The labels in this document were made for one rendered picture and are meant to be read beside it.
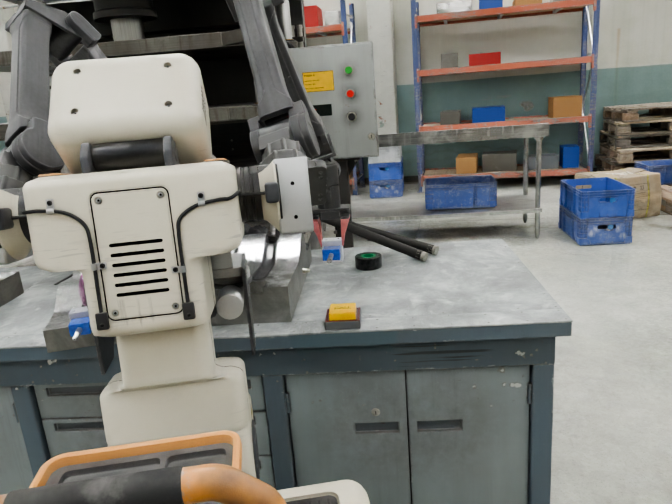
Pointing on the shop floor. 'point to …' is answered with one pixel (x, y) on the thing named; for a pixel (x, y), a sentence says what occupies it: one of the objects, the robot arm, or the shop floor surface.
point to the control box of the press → (343, 103)
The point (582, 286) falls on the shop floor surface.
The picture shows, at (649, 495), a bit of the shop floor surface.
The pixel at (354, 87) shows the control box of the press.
